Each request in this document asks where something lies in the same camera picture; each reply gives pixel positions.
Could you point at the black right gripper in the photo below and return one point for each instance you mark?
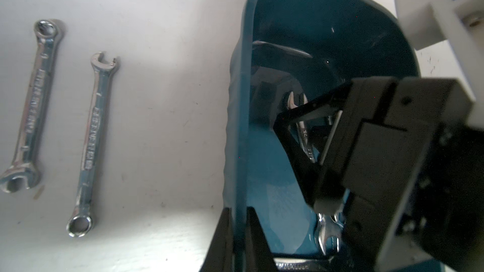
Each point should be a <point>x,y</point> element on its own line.
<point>405,155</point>

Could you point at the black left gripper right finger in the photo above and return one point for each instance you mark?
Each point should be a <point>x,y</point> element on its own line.
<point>258,256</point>

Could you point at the teal plastic storage box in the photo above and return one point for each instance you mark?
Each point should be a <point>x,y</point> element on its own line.
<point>323,44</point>

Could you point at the short silver wrench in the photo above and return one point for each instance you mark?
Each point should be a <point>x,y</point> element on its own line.
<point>81,221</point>

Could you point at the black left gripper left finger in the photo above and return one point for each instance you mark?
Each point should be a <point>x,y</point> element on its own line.
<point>219,257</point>

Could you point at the silver combination wrench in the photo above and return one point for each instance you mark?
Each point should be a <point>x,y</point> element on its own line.
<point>22,170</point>

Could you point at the thin silver wrench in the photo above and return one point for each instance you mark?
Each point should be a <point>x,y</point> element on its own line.
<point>301,264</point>

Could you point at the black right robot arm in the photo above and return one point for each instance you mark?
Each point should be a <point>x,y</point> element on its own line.
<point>288,222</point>

